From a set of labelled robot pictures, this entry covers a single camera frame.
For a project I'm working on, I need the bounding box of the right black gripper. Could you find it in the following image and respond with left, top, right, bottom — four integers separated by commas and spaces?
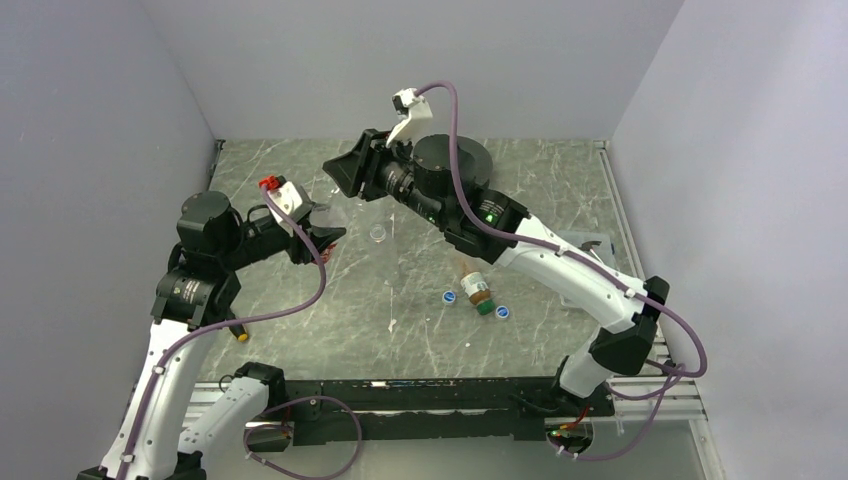
323, 126, 449, 228

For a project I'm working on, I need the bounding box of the clear bottle red label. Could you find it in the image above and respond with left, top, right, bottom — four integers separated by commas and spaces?
309, 204, 349, 229

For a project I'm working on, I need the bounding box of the brown bottle green cap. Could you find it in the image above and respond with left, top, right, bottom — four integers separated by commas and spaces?
452, 253, 496, 316

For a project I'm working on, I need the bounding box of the blue Pocari Sweat cap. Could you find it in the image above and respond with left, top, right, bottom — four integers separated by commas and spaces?
494, 305, 510, 319

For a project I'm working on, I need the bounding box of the clear bottle white cap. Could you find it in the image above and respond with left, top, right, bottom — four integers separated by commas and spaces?
368, 223, 391, 245

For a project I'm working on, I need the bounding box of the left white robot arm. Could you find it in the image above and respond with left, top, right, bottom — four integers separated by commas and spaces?
78, 189, 346, 479

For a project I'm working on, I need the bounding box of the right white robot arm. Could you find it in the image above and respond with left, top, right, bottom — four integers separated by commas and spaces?
322, 129, 669, 415

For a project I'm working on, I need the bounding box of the black yellow screwdriver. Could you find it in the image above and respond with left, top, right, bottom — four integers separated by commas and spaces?
229, 324, 249, 343

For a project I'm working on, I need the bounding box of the black round disc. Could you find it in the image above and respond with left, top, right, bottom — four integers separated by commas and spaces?
458, 136, 494, 189

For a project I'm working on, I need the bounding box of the clear plastic tray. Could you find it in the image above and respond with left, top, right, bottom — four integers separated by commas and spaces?
558, 230, 617, 269

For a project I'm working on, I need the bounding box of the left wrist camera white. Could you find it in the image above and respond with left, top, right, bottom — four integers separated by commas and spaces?
256, 176, 315, 234

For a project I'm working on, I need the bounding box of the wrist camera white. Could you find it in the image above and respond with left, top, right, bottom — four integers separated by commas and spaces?
256, 176, 315, 234
386, 88, 433, 147

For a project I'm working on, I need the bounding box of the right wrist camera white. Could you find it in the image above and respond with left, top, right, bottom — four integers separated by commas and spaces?
386, 88, 433, 147

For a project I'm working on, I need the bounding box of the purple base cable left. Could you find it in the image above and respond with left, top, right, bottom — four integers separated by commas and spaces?
242, 394, 363, 480

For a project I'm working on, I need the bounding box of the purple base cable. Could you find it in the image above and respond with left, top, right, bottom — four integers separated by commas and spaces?
547, 360, 690, 463
242, 394, 363, 480

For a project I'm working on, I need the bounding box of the black base frame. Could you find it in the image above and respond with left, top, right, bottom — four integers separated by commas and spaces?
233, 362, 615, 454

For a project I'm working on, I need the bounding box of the aluminium rail right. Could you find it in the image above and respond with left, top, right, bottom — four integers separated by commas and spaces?
593, 140, 708, 415

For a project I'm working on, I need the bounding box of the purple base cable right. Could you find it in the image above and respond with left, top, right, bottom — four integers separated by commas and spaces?
547, 360, 690, 463

